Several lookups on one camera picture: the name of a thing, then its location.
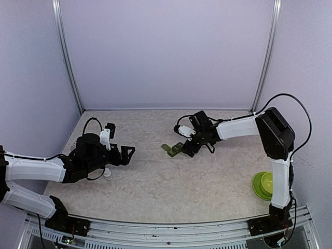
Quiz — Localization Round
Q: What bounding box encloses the left camera cable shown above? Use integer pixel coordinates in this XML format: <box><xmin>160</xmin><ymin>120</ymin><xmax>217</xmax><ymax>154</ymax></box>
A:
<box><xmin>82</xmin><ymin>116</ymin><xmax>104</xmax><ymax>135</ymax></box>

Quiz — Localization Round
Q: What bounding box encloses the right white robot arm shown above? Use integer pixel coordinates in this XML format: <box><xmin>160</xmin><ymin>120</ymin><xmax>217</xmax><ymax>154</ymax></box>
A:
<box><xmin>174</xmin><ymin>107</ymin><xmax>295</xmax><ymax>230</ymax></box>

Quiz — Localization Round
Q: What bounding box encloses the aluminium front rail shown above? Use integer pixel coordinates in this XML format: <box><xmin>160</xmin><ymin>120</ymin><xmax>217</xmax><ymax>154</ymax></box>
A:
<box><xmin>16</xmin><ymin>206</ymin><xmax>322</xmax><ymax>248</ymax></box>

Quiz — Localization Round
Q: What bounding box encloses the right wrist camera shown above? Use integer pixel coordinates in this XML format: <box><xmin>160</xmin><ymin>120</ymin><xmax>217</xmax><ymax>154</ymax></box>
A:
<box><xmin>173</xmin><ymin>124</ymin><xmax>196</xmax><ymax>139</ymax></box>

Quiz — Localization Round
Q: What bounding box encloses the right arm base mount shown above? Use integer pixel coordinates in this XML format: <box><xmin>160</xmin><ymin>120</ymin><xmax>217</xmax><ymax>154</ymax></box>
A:
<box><xmin>247</xmin><ymin>204</ymin><xmax>293</xmax><ymax>236</ymax></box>

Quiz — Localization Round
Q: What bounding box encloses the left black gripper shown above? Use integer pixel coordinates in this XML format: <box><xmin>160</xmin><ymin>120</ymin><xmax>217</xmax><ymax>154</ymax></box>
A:
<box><xmin>84</xmin><ymin>143</ymin><xmax>135</xmax><ymax>174</ymax></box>

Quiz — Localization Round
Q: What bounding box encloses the left aluminium corner post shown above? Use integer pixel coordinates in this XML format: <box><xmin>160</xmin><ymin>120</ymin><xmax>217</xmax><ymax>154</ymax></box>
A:
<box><xmin>52</xmin><ymin>0</ymin><xmax>85</xmax><ymax>116</ymax></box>

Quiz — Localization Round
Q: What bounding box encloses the green weekly pill organizer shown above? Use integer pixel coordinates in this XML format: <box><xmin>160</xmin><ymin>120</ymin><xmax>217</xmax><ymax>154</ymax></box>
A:
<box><xmin>161</xmin><ymin>142</ymin><xmax>184</xmax><ymax>158</ymax></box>

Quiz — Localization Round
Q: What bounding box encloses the red patterned bowl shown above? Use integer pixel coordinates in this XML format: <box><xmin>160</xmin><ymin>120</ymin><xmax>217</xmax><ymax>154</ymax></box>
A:
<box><xmin>70</xmin><ymin>143</ymin><xmax>76</xmax><ymax>152</ymax></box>

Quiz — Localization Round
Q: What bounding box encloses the green plate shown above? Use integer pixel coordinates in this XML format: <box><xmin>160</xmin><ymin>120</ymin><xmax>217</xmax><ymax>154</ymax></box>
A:
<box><xmin>252</xmin><ymin>172</ymin><xmax>272</xmax><ymax>201</ymax></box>

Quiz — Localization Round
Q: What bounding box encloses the right aluminium corner post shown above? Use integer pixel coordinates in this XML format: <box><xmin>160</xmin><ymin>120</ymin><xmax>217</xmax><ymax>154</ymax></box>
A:
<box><xmin>251</xmin><ymin>0</ymin><xmax>282</xmax><ymax>113</ymax></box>

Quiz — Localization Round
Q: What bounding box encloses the green bowl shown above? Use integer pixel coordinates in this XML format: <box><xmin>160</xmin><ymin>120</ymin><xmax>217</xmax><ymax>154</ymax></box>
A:
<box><xmin>260</xmin><ymin>172</ymin><xmax>273</xmax><ymax>196</ymax></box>

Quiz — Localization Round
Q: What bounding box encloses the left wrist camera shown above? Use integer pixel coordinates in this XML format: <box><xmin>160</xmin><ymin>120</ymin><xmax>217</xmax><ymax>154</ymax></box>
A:
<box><xmin>100</xmin><ymin>123</ymin><xmax>116</xmax><ymax>150</ymax></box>

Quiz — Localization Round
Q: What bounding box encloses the white pill bottle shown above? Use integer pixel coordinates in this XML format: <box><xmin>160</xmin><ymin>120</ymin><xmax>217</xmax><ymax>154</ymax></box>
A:
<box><xmin>103</xmin><ymin>168</ymin><xmax>113</xmax><ymax>181</ymax></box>

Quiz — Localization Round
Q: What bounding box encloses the aluminium corner post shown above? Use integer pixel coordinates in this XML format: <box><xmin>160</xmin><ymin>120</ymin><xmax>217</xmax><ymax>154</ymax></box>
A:
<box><xmin>251</xmin><ymin>0</ymin><xmax>282</xmax><ymax>113</ymax></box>
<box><xmin>52</xmin><ymin>0</ymin><xmax>85</xmax><ymax>116</ymax></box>

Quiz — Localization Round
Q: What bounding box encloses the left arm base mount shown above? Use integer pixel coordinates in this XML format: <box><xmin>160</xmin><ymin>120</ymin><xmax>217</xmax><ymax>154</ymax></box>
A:
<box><xmin>45</xmin><ymin>196</ymin><xmax>91</xmax><ymax>237</ymax></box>

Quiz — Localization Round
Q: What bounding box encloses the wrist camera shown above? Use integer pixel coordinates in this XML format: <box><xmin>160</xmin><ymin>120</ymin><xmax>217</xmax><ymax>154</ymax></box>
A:
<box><xmin>100</xmin><ymin>123</ymin><xmax>116</xmax><ymax>150</ymax></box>
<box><xmin>173</xmin><ymin>124</ymin><xmax>196</xmax><ymax>139</ymax></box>

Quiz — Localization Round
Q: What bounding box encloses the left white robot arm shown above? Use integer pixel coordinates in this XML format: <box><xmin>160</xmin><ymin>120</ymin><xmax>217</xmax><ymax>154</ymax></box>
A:
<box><xmin>1</xmin><ymin>131</ymin><xmax>135</xmax><ymax>231</ymax></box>

